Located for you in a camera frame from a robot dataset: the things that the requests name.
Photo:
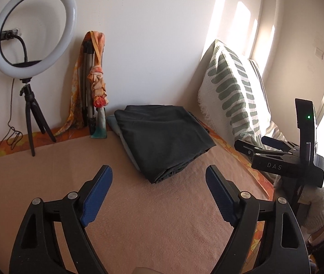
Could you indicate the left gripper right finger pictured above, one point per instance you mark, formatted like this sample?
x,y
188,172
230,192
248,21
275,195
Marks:
x,y
241,211

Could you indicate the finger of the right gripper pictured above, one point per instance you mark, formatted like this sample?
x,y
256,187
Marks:
x,y
251,150
279,144

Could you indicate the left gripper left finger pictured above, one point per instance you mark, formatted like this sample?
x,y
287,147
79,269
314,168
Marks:
x,y
77,210

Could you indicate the black pants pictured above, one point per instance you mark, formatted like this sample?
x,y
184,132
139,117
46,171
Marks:
x,y
163,139

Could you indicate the right white gloved hand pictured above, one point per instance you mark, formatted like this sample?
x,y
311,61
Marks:
x,y
310,214

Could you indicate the orange patterned bedsheet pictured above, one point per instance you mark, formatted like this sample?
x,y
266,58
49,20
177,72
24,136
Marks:
x,y
236,162

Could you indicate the white green patterned pillow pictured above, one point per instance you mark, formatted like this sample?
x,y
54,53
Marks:
x,y
233,99

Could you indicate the black mini tripod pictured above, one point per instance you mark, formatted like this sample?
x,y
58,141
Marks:
x,y
32,110

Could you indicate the white ring light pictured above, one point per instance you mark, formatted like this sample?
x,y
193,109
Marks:
x,y
47,28

